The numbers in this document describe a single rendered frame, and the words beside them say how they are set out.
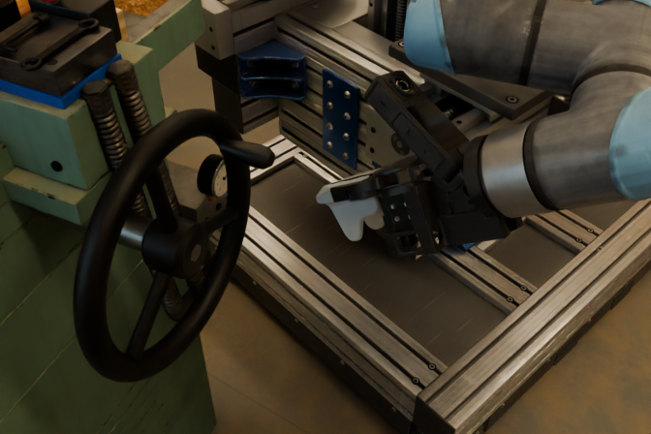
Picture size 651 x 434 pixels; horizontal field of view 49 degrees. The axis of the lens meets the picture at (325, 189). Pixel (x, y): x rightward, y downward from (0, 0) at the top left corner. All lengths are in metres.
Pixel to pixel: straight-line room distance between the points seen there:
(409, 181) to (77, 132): 0.31
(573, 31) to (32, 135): 0.50
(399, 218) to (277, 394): 0.98
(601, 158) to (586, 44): 0.11
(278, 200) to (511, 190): 1.16
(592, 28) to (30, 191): 0.54
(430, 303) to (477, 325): 0.10
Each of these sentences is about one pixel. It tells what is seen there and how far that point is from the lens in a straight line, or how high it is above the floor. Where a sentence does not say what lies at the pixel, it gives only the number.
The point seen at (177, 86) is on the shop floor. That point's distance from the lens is 2.50.
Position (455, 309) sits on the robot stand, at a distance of 1.48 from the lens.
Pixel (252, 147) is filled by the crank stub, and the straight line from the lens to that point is 0.74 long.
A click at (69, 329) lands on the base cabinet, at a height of 0.61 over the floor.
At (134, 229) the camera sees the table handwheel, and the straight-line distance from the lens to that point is 0.76.
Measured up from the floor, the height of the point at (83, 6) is 1.01.
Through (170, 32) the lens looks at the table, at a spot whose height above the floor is 0.88.
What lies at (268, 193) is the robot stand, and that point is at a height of 0.21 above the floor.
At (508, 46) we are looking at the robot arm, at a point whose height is 1.05.
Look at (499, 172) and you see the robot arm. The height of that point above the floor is 0.98.
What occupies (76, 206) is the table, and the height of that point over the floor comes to 0.87.
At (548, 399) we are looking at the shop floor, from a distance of 1.66.
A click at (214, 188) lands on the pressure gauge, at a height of 0.66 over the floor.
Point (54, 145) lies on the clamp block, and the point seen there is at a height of 0.92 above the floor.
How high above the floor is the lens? 1.34
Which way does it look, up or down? 41 degrees down
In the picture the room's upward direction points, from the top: straight up
